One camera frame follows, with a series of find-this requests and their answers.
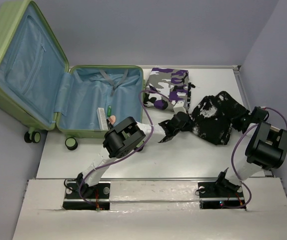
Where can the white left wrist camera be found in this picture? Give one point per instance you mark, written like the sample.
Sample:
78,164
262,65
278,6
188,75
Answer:
179,106

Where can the grey rectangular box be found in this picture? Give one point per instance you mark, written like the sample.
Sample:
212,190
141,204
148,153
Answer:
101,115

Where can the black white tie-dye garment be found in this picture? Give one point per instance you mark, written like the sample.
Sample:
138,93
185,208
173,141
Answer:
212,118

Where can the green suitcase blue lining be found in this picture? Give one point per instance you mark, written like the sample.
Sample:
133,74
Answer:
41,90

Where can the pink round sponge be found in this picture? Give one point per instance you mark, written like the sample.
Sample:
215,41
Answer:
112,119

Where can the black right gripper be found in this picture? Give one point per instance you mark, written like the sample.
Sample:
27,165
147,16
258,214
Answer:
235,125

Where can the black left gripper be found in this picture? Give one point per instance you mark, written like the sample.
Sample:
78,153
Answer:
188,123

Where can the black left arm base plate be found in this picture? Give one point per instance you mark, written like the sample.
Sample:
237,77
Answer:
97,198

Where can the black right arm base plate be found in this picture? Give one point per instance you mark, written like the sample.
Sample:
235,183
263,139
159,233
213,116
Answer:
214,197

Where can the purple camouflage garment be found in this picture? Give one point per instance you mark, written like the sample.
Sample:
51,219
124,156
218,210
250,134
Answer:
167,86

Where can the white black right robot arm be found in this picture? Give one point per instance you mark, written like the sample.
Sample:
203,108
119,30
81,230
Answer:
266,149

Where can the green suitcase wheel front right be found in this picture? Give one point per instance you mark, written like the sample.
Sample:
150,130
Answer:
139,149

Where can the green small bottle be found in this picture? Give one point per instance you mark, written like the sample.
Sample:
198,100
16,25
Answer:
109,111

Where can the green suitcase wheel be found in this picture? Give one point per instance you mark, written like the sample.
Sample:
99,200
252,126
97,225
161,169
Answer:
139,149
71,143

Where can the green suitcase wheel lid lower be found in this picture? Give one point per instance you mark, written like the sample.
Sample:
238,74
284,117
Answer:
33,137

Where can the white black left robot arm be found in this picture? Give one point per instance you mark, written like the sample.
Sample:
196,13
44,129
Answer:
123,140

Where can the green suitcase wheel front left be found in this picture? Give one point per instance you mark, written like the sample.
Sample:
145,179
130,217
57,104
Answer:
71,143

